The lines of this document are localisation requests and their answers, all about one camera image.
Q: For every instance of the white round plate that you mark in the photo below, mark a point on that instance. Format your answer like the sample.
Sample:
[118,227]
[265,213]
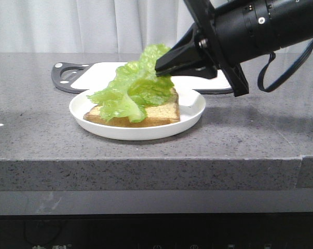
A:
[191,106]

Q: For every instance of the black appliance front panel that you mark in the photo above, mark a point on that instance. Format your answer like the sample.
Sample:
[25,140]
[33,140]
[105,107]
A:
[233,230]

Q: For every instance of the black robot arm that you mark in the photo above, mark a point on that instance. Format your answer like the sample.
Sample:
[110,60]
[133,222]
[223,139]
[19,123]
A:
[221,38]

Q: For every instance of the white pleated curtain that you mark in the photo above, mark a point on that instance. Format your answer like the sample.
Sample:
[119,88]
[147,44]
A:
[90,26]

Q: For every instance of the bottom toasted bread slice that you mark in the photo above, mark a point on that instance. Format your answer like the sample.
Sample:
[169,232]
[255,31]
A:
[167,113]

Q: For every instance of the green lettuce leaf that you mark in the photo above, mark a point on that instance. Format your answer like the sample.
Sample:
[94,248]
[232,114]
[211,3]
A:
[135,88]

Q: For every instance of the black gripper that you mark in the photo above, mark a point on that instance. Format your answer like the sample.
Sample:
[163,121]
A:
[187,58]

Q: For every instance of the white cutting board grey rim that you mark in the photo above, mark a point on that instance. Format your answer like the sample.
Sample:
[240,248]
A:
[77,78]

